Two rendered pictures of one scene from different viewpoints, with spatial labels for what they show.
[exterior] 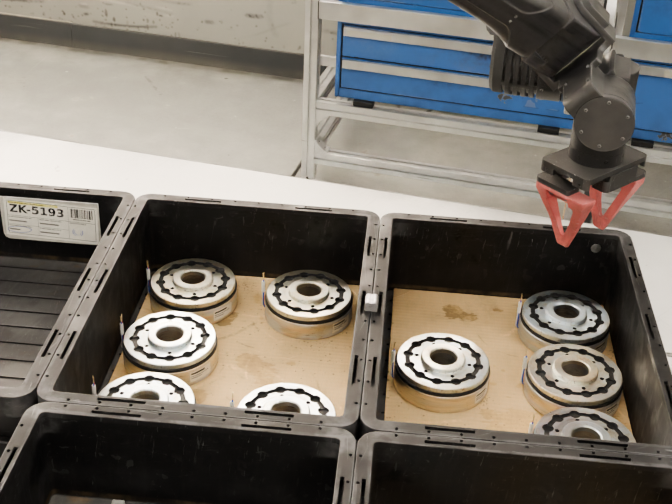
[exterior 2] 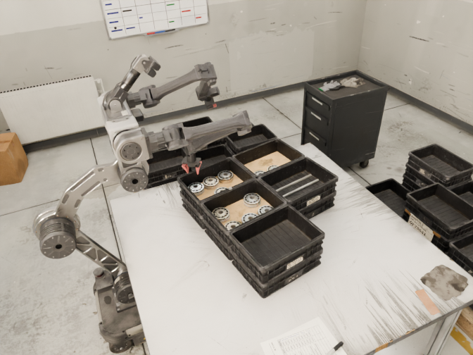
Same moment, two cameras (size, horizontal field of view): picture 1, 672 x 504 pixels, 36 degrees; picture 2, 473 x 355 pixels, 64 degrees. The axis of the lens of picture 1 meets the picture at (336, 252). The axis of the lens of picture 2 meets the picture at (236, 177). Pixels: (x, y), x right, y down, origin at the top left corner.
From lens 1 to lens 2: 2.48 m
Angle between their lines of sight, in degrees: 95
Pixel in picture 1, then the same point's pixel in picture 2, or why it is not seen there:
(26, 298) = (257, 252)
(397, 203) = (132, 263)
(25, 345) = (267, 241)
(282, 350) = (234, 213)
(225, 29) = not seen: outside the picture
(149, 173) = (158, 324)
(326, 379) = (235, 206)
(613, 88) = not seen: hidden behind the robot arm
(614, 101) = not seen: hidden behind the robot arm
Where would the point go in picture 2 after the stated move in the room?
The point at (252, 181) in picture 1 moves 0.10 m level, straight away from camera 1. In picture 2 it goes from (143, 297) to (125, 310)
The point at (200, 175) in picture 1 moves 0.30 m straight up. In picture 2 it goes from (149, 311) to (136, 270)
